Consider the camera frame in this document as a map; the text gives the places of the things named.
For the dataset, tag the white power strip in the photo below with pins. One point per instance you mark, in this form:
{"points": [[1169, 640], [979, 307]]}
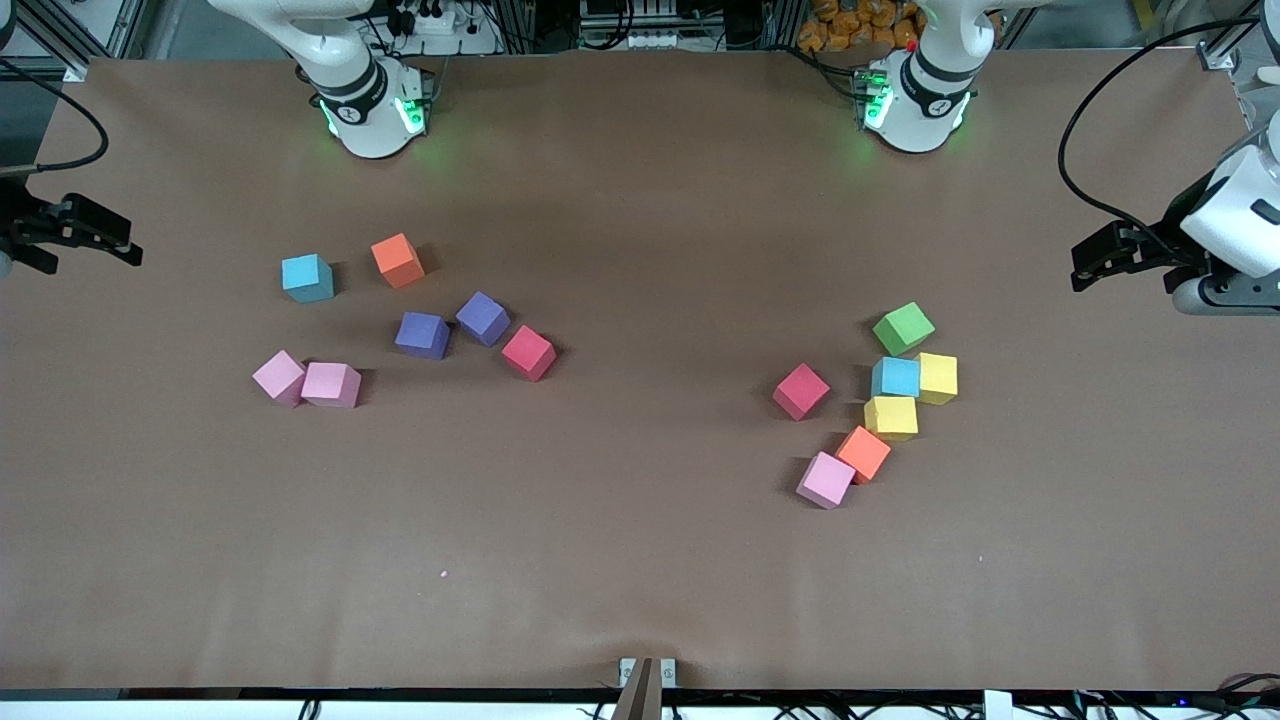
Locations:
{"points": [[630, 40], [435, 20]]}

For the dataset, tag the pink foam cube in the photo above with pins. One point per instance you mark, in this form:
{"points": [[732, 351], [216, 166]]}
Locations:
{"points": [[825, 478], [330, 382], [278, 375]]}

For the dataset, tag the green foam cube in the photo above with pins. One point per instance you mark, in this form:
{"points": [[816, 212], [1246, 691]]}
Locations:
{"points": [[903, 326]]}

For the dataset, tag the cyan foam cube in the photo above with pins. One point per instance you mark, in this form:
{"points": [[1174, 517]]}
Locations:
{"points": [[305, 275], [896, 377]]}

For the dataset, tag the orange foam cube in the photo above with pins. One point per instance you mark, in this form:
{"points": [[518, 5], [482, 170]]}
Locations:
{"points": [[397, 258], [863, 452]]}

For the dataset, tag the aluminium frame profile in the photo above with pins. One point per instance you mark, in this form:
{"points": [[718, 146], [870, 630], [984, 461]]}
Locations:
{"points": [[75, 70], [1218, 58]]}

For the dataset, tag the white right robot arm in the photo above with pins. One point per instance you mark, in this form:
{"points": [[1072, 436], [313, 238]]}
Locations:
{"points": [[370, 120]]}

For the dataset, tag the metal clamp bracket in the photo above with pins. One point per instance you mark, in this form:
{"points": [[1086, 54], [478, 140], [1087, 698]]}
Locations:
{"points": [[640, 690]]}

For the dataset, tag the purple foam cube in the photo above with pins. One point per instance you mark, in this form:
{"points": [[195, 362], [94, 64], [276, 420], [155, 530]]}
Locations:
{"points": [[483, 316], [420, 333]]}

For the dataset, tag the brown table cover sheet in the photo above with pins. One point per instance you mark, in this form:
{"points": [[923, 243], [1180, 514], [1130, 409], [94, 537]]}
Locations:
{"points": [[640, 520]]}

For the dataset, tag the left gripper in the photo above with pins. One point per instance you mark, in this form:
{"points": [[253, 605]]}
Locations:
{"points": [[1172, 245]]}

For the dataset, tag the red foam cube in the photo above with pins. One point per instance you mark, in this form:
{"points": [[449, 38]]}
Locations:
{"points": [[527, 350], [800, 390]]}

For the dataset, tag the bag of orange items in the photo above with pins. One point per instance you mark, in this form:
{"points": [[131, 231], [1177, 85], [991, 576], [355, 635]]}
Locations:
{"points": [[850, 25]]}

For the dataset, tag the yellow foam cube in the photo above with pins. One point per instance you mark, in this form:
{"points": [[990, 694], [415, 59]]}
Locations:
{"points": [[940, 377], [890, 415]]}

